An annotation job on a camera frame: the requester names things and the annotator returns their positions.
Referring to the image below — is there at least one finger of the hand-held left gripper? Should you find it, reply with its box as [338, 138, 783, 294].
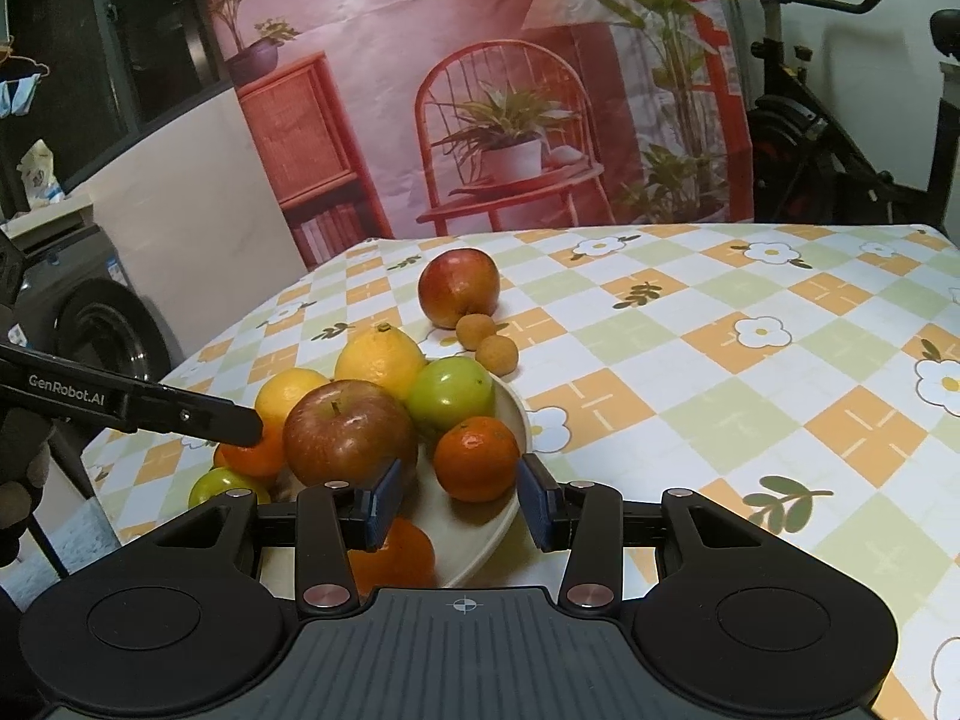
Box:
[0, 232, 31, 308]
[0, 343, 265, 445]

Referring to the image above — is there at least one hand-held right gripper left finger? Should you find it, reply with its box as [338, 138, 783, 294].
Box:
[148, 457, 415, 617]

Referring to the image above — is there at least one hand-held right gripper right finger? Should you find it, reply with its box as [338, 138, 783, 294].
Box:
[517, 454, 771, 617]

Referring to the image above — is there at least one small orange tangerine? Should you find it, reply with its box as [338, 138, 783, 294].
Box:
[435, 417, 521, 503]
[214, 420, 290, 485]
[346, 517, 437, 593]

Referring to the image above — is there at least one cream round plate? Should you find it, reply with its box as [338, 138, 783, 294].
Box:
[277, 371, 531, 590]

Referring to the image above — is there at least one dark brownish red apple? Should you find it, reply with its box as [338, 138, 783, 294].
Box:
[282, 380, 419, 490]

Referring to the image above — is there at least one small green apple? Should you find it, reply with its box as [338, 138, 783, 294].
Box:
[187, 467, 272, 511]

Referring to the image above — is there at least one large green apple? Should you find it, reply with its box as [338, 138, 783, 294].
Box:
[406, 357, 495, 442]

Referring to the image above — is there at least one round yellow lemon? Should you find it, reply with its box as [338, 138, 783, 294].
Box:
[255, 370, 331, 428]

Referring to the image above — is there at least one pointed yellow lemon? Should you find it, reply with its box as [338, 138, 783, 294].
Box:
[334, 322, 428, 402]

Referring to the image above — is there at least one person's left hand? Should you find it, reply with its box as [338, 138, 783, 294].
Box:
[0, 405, 55, 567]

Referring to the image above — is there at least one grey washing machine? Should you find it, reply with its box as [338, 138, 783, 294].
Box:
[0, 221, 185, 391]

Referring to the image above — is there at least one white printed packet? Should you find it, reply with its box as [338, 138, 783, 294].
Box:
[16, 139, 67, 209]

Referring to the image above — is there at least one small tan longan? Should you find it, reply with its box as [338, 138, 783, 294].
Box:
[475, 335, 519, 374]
[456, 313, 497, 350]

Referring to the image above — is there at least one blue face mask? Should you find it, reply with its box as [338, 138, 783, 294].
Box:
[0, 75, 42, 119]

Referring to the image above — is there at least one red yellow apple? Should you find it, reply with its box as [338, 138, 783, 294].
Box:
[418, 248, 501, 329]

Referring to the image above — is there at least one dark glass window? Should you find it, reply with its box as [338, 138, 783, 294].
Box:
[0, 0, 226, 188]

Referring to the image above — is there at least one black exercise bike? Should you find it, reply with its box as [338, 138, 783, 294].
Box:
[705, 0, 960, 230]

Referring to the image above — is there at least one pink printed backdrop cloth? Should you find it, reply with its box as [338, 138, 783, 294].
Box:
[191, 0, 755, 271]

